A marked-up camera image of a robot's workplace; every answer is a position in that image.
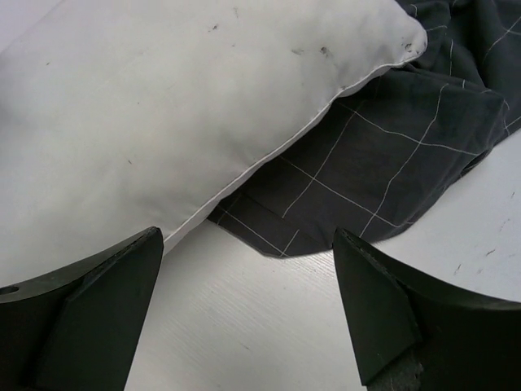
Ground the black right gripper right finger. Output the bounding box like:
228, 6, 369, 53
333, 230, 520, 390

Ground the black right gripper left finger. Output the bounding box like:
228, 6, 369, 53
1, 227, 164, 391

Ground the dark grey checked pillowcase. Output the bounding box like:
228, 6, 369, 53
209, 1, 520, 257

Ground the white pillow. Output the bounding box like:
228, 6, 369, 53
1, 1, 427, 285

